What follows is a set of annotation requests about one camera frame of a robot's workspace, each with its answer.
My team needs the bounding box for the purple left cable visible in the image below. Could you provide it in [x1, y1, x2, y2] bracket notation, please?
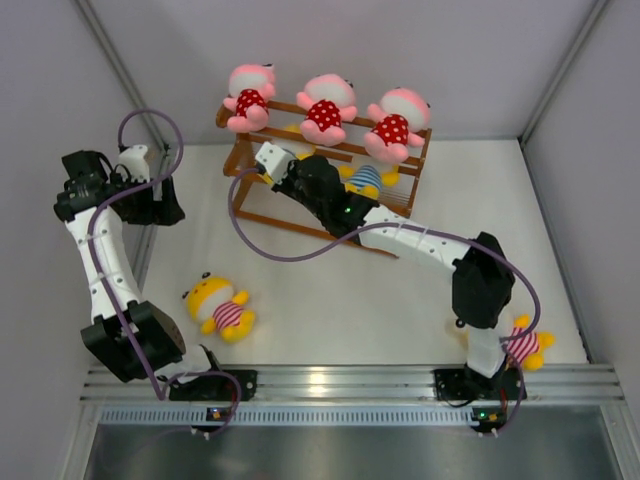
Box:
[88, 108, 244, 436]

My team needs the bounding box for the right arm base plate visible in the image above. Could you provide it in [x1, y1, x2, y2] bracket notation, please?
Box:
[433, 366, 527, 403]

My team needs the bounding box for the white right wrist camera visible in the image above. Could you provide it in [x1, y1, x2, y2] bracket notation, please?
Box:
[255, 142, 295, 185]

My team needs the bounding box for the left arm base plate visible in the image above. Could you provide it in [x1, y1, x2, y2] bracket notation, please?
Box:
[169, 369, 258, 402]

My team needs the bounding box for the pink red-dotted toy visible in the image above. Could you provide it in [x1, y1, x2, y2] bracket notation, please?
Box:
[296, 74, 357, 147]
[223, 63, 276, 134]
[363, 87, 431, 164]

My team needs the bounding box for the yellow pink-striped toy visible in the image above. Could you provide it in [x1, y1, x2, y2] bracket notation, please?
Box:
[181, 272, 256, 344]
[449, 313, 556, 372]

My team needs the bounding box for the perforated grey cable duct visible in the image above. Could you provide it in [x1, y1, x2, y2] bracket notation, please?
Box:
[97, 404, 609, 426]

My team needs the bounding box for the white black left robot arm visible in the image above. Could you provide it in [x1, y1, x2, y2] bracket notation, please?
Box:
[53, 144, 226, 400]

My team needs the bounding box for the aluminium front rail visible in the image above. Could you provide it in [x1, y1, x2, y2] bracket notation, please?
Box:
[80, 364, 624, 405]

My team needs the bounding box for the yellow blue-striped toy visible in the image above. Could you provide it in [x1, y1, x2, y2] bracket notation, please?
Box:
[278, 139, 316, 160]
[338, 164, 399, 200]

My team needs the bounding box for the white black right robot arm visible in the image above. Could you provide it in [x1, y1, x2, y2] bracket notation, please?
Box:
[256, 146, 515, 397]

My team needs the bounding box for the brown wooden shelf rack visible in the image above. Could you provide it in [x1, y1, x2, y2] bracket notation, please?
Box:
[223, 126, 432, 240]

